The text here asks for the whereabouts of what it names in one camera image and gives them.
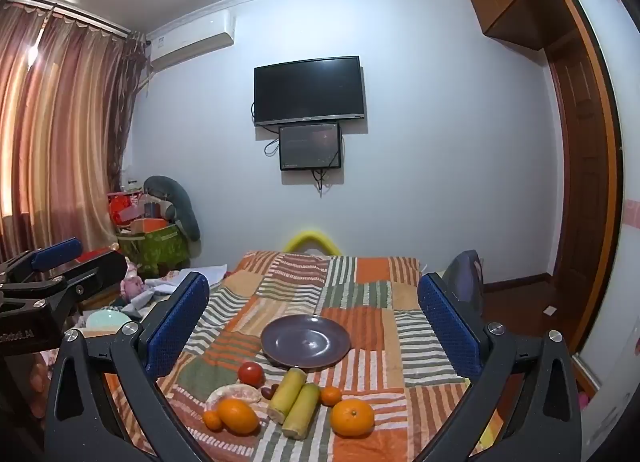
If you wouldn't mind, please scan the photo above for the bread loaf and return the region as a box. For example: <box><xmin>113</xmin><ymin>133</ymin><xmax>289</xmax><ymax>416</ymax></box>
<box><xmin>205</xmin><ymin>382</ymin><xmax>262</xmax><ymax>413</ymax></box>

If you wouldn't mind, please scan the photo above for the striped patchwork blanket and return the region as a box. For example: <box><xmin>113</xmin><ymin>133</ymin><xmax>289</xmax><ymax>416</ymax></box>
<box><xmin>104</xmin><ymin>250</ymin><xmax>506</xmax><ymax>462</ymax></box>

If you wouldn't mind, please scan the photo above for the brown striped curtain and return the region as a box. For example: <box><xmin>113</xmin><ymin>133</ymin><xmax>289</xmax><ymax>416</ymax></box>
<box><xmin>0</xmin><ymin>0</ymin><xmax>149</xmax><ymax>263</ymax></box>

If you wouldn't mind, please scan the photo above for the black monitor cable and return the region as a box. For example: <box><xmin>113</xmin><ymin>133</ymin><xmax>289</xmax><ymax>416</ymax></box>
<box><xmin>311</xmin><ymin>169</ymin><xmax>335</xmax><ymax>199</ymax></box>

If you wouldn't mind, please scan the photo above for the red tomato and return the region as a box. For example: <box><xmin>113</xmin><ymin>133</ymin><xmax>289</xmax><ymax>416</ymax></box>
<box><xmin>237</xmin><ymin>361</ymin><xmax>266</xmax><ymax>389</ymax></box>

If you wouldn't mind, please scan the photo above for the light blue cloth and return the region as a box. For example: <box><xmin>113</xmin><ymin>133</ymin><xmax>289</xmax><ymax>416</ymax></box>
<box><xmin>122</xmin><ymin>266</ymin><xmax>229</xmax><ymax>317</ymax></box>

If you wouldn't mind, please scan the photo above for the purple plate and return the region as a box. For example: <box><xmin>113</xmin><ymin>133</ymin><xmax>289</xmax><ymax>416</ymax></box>
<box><xmin>260</xmin><ymin>314</ymin><xmax>352</xmax><ymax>371</ymax></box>

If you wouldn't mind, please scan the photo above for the orange box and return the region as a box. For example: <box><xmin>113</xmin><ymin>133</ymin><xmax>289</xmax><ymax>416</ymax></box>
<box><xmin>129</xmin><ymin>216</ymin><xmax>172</xmax><ymax>236</ymax></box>

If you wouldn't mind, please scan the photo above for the green storage bag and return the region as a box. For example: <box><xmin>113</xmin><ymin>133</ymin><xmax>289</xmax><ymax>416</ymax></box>
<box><xmin>117</xmin><ymin>223</ymin><xmax>191</xmax><ymax>279</ymax></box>

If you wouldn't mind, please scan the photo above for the grey plush pillow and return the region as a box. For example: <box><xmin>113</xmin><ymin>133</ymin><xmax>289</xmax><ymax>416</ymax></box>
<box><xmin>143</xmin><ymin>175</ymin><xmax>202</xmax><ymax>243</ymax></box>

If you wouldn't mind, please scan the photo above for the red box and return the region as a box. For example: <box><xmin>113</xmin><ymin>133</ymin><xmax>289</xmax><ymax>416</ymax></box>
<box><xmin>108</xmin><ymin>193</ymin><xmax>147</xmax><ymax>229</ymax></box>

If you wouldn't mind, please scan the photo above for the small black wall monitor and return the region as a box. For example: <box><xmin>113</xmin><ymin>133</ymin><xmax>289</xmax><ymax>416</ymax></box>
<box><xmin>278</xmin><ymin>122</ymin><xmax>343</xmax><ymax>172</ymax></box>

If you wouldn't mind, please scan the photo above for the light green bowl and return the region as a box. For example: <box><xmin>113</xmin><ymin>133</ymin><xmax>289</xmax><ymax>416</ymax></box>
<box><xmin>85</xmin><ymin>307</ymin><xmax>129</xmax><ymax>331</ymax></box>

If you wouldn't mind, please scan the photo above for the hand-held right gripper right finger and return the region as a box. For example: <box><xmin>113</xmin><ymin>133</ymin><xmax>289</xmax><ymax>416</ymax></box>
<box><xmin>415</xmin><ymin>272</ymin><xmax>594</xmax><ymax>462</ymax></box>

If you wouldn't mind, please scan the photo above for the white air conditioner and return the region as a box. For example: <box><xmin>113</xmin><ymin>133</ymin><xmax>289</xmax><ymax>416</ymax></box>
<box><xmin>147</xmin><ymin>10</ymin><xmax>236</xmax><ymax>70</ymax></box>

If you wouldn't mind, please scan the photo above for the black wall television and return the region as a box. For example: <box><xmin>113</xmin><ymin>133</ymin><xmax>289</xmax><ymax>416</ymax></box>
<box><xmin>253</xmin><ymin>56</ymin><xmax>365</xmax><ymax>128</ymax></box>

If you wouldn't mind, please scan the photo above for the yellow corn cob piece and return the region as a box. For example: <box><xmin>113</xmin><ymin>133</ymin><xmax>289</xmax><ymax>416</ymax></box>
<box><xmin>281</xmin><ymin>383</ymin><xmax>321</xmax><ymax>440</ymax></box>
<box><xmin>266</xmin><ymin>367</ymin><xmax>307</xmax><ymax>425</ymax></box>

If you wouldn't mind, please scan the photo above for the round orange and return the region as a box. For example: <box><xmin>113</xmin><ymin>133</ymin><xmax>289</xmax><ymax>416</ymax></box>
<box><xmin>330</xmin><ymin>398</ymin><xmax>376</xmax><ymax>438</ymax></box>

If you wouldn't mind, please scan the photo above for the pink doll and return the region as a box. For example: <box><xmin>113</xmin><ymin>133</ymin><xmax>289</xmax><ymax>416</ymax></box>
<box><xmin>120</xmin><ymin>262</ymin><xmax>147</xmax><ymax>301</ymax></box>

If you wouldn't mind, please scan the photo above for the oval orange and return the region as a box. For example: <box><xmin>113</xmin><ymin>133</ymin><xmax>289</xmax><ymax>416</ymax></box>
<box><xmin>217</xmin><ymin>398</ymin><xmax>260</xmax><ymax>435</ymax></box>

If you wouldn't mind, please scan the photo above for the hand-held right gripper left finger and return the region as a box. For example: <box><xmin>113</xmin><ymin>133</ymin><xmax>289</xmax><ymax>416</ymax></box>
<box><xmin>44</xmin><ymin>272</ymin><xmax>211</xmax><ymax>462</ymax></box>

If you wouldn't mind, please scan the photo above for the brown wooden door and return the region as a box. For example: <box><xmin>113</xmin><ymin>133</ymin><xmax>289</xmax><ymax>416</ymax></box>
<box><xmin>544</xmin><ymin>0</ymin><xmax>624</xmax><ymax>359</ymax></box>

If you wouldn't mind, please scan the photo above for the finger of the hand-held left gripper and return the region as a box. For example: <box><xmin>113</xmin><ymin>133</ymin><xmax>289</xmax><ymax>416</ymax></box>
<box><xmin>0</xmin><ymin>238</ymin><xmax>84</xmax><ymax>285</ymax></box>
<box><xmin>0</xmin><ymin>251</ymin><xmax>129</xmax><ymax>303</ymax></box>

